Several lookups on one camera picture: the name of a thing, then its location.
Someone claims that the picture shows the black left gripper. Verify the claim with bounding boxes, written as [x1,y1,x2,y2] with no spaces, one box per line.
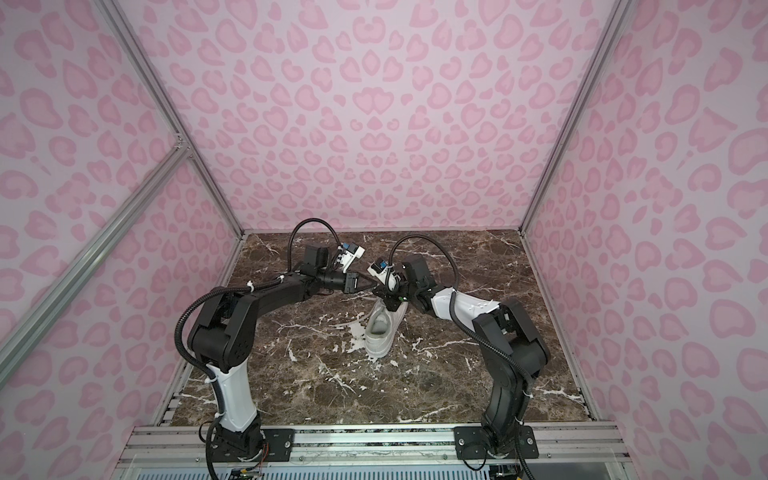
[318,269,378,296]

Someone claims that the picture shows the white sneaker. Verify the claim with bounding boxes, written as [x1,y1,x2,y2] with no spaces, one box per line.
[364,299,409,358]

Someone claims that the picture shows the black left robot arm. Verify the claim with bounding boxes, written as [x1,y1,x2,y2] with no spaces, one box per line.
[184,243,365,458]

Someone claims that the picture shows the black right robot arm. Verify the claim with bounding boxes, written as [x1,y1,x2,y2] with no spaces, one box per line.
[369,254,551,460]

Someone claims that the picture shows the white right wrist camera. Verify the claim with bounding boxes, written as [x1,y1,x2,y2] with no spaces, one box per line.
[367,258,399,292]

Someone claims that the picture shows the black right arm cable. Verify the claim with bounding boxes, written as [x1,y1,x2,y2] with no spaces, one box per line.
[388,233,462,292]

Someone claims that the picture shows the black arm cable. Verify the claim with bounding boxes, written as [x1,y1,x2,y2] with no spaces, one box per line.
[388,233,462,292]
[286,217,343,274]

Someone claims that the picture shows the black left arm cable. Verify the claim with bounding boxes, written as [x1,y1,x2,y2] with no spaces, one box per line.
[286,217,343,274]

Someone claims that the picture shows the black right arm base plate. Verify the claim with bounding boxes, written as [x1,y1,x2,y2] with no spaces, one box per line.
[452,425,540,460]

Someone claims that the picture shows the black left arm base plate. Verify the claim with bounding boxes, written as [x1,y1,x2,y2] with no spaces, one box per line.
[209,425,295,463]

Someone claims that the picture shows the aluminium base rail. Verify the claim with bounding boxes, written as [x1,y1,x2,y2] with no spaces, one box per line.
[112,422,638,479]

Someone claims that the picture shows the right corner frame post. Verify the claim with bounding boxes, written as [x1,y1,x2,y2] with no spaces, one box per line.
[518,0,637,237]

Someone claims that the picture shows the corner frame post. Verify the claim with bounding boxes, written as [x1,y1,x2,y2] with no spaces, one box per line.
[518,0,637,237]
[95,0,246,239]

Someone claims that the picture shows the aluminium diagonal frame strut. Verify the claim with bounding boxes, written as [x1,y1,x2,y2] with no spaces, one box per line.
[1,141,189,385]

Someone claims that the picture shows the left corner frame post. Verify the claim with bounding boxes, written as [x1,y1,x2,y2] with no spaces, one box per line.
[95,0,246,239]

